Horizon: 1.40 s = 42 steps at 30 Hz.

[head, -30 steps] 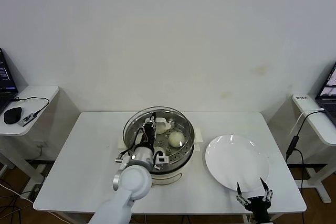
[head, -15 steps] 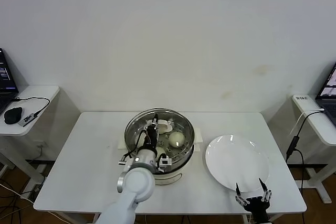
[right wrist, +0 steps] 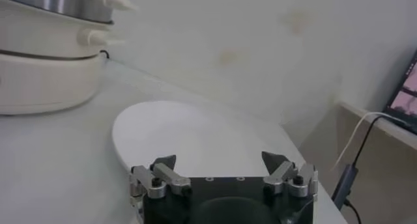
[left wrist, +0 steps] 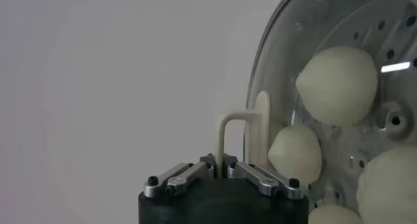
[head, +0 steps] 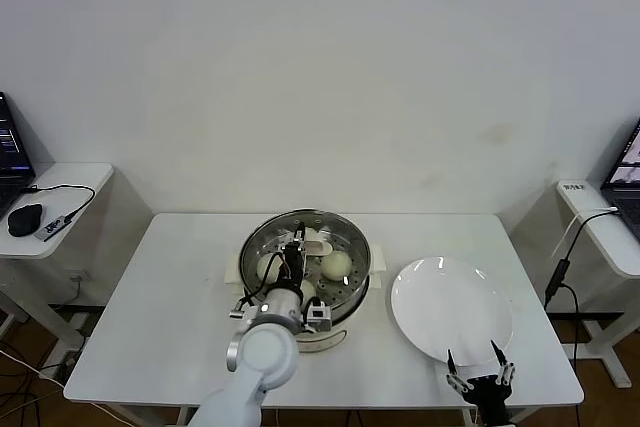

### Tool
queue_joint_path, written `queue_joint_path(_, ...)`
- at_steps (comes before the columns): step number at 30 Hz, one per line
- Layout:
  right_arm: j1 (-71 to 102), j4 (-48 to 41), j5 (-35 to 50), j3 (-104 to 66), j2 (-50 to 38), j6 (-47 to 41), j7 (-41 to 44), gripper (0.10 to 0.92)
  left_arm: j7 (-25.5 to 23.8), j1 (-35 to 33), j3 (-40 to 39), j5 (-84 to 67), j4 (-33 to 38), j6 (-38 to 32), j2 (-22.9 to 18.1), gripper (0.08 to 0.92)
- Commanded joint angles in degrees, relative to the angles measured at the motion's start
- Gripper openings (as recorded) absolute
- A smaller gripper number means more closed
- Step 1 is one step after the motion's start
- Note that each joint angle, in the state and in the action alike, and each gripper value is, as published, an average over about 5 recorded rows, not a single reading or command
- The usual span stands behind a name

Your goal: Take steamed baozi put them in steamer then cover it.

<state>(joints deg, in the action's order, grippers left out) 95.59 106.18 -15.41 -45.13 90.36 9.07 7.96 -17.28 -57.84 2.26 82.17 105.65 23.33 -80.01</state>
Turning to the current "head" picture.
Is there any black laptop beside mouse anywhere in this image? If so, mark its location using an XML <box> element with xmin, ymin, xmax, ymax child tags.
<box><xmin>0</xmin><ymin>91</ymin><xmax>35</xmax><ymax>218</ymax></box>

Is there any white laptop cable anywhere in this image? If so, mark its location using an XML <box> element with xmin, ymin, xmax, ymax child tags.
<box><xmin>551</xmin><ymin>205</ymin><xmax>620</xmax><ymax>261</ymax></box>

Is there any cream electric cooker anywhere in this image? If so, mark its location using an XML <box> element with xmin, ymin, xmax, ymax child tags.
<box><xmin>294</xmin><ymin>291</ymin><xmax>371</xmax><ymax>356</ymax></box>

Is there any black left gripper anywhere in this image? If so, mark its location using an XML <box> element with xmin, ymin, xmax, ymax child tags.
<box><xmin>278</xmin><ymin>219</ymin><xmax>309</xmax><ymax>293</ymax></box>

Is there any black laptop with white cable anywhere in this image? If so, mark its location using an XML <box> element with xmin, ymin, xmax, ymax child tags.
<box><xmin>599</xmin><ymin>116</ymin><xmax>640</xmax><ymax>241</ymax></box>

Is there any black computer mouse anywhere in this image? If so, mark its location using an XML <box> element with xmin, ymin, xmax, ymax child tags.
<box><xmin>5</xmin><ymin>202</ymin><xmax>44</xmax><ymax>238</ymax></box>

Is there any grey floor power strip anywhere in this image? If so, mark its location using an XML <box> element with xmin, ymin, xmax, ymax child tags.
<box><xmin>38</xmin><ymin>354</ymin><xmax>79</xmax><ymax>383</ymax></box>

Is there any white side table with label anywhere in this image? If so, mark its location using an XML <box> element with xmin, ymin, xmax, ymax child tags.
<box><xmin>555</xmin><ymin>177</ymin><xmax>640</xmax><ymax>388</ymax></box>

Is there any white round plate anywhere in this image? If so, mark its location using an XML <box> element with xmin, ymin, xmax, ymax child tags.
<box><xmin>390</xmin><ymin>256</ymin><xmax>515</xmax><ymax>366</ymax></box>

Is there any grey usb hub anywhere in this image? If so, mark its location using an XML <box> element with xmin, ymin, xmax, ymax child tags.
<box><xmin>32</xmin><ymin>214</ymin><xmax>71</xmax><ymax>242</ymax></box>

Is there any black hub cable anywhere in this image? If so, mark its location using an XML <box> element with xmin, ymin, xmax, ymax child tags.
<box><xmin>18</xmin><ymin>183</ymin><xmax>96</xmax><ymax>223</ymax></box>

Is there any black cable with adapter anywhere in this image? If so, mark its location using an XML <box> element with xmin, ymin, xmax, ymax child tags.
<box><xmin>543</xmin><ymin>210</ymin><xmax>624</xmax><ymax>363</ymax></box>

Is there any white side table with mouse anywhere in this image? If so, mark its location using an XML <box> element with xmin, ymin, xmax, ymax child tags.
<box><xmin>0</xmin><ymin>161</ymin><xmax>114</xmax><ymax>353</ymax></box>

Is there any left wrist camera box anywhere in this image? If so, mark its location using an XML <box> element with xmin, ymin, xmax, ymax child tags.
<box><xmin>305</xmin><ymin>298</ymin><xmax>334</xmax><ymax>332</ymax></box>

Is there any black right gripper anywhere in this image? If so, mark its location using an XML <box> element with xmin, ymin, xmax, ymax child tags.
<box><xmin>445</xmin><ymin>339</ymin><xmax>517</xmax><ymax>427</ymax></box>

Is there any round glass lid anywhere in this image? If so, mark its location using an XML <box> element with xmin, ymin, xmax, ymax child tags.
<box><xmin>238</xmin><ymin>205</ymin><xmax>374</xmax><ymax>323</ymax></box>

